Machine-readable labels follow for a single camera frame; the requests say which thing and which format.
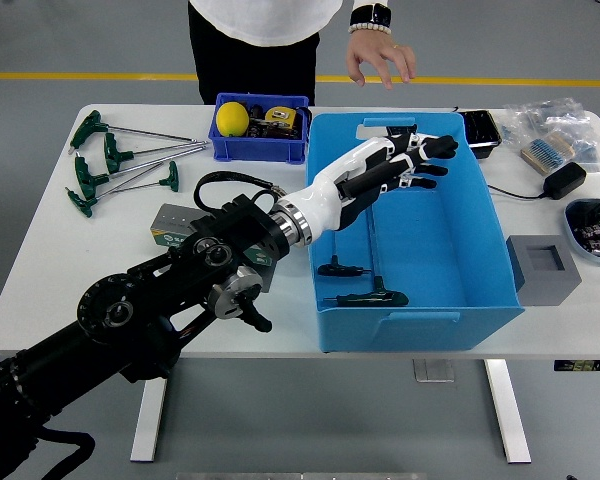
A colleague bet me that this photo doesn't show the black power adapter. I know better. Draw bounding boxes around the black power adapter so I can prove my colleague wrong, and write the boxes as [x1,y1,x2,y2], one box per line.
[542,162,588,201]

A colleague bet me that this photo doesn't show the person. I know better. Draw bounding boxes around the person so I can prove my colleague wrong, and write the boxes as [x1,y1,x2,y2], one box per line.
[187,0,417,106]

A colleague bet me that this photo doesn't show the black table control panel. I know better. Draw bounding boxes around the black table control panel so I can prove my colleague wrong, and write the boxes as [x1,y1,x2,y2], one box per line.
[553,359,600,373]

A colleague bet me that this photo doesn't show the yellow tape measure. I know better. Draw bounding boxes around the yellow tape measure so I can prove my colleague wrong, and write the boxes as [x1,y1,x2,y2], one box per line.
[265,105,301,129]

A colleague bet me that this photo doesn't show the small dark blue bin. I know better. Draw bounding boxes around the small dark blue bin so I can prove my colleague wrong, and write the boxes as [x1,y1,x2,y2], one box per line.
[208,92,311,165]

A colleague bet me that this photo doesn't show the large green T-handle hex wrench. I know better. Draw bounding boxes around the large green T-handle hex wrench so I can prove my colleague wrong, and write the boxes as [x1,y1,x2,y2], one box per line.
[322,204,410,308]

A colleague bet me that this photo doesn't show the grey metal floor plate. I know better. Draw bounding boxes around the grey metal floor plate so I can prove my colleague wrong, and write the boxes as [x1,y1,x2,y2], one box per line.
[412,358,455,384]

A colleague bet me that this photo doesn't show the person's left hand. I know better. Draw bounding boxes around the person's left hand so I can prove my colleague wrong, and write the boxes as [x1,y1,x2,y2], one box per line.
[345,30,417,91]

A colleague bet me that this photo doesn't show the white table leg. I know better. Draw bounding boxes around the white table leg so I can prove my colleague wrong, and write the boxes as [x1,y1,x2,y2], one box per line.
[482,358,533,465]
[129,357,172,464]

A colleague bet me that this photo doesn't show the black adapter cable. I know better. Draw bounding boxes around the black adapter cable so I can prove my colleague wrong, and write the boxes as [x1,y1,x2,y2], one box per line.
[487,184,549,200]

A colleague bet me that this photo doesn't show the white bead bracelet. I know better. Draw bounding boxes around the white bead bracelet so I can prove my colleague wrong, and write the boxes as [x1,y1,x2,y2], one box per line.
[348,22,393,36]

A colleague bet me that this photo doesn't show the blue resistor tape bundle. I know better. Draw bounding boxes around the blue resistor tape bundle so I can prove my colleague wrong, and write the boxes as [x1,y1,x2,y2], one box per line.
[519,132,576,175]

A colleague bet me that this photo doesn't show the small green T-handle hex wrench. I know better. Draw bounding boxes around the small green T-handle hex wrench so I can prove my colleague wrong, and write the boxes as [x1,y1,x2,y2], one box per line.
[95,159,181,196]
[317,230,374,279]

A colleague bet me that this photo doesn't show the yellow ball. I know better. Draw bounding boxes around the yellow ball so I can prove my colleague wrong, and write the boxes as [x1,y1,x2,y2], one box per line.
[215,101,251,138]

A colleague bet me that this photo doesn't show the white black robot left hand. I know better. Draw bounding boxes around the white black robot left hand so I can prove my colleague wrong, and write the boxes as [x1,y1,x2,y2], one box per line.
[289,130,460,242]

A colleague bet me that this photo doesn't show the grey block with square recess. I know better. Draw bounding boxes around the grey block with square recess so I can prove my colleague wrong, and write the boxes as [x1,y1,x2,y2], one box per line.
[504,234,583,307]

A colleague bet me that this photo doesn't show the large light blue folding box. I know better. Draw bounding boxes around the large light blue folding box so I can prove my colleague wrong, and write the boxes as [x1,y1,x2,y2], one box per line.
[304,112,526,354]

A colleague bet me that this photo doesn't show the green grey wrench holder stand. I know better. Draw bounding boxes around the green grey wrench holder stand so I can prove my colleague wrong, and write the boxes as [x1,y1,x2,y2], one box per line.
[148,202,276,294]

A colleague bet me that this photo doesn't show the electronic components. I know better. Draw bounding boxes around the electronic components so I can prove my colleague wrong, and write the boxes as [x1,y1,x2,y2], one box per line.
[572,199,600,256]

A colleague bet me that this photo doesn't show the black plastic cell tray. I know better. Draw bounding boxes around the black plastic cell tray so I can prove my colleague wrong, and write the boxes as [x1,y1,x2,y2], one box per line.
[459,109,504,160]

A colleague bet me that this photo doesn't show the dark assorted small parts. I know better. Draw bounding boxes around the dark assorted small parts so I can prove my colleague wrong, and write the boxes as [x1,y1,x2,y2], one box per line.
[248,102,305,141]

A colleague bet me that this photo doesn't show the pale blue bowl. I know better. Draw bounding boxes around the pale blue bowl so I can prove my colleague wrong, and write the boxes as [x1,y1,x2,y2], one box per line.
[563,198,600,261]

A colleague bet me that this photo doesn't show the black wristwatch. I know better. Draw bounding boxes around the black wristwatch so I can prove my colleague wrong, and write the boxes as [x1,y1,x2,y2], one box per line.
[349,2,394,29]

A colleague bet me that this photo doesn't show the clear plastic parts bags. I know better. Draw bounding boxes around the clear plastic parts bags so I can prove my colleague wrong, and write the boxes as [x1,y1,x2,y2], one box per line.
[499,97,600,176]

